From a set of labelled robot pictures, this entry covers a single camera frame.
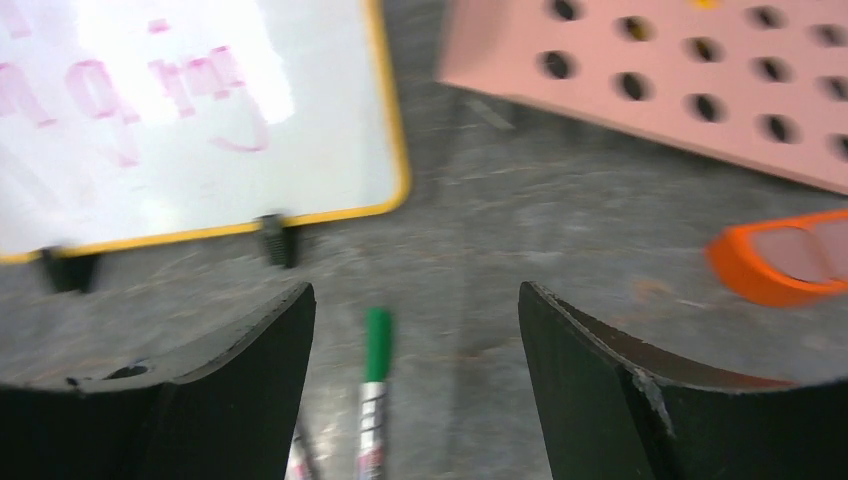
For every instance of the black whiteboard marker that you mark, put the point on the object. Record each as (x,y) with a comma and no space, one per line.
(301,463)

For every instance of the pink perforated board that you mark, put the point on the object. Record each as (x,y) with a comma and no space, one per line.
(759,84)

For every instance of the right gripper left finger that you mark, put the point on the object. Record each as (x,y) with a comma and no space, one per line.
(223,406)

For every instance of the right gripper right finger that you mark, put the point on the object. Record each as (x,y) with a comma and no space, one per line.
(612,406)

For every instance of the black whiteboard clip foot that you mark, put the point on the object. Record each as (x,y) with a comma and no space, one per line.
(279,240)

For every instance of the yellow-framed whiteboard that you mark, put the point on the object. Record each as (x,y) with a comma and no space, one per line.
(127,124)

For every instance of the green whiteboard marker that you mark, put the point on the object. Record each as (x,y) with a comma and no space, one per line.
(373,395)

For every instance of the orange semicircle block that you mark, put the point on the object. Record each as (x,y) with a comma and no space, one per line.
(784,262)

